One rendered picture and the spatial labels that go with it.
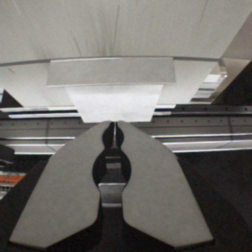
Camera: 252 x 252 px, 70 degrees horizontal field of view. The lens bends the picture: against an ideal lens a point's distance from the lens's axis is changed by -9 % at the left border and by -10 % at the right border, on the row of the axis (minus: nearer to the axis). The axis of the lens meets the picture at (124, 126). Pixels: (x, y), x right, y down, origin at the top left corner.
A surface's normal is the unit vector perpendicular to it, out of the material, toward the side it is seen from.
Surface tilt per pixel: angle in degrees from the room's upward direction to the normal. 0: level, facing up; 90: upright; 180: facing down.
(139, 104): 0
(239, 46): 0
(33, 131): 90
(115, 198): 90
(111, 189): 90
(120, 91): 0
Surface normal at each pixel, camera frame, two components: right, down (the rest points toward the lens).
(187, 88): 0.02, 0.95
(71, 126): 0.01, -0.31
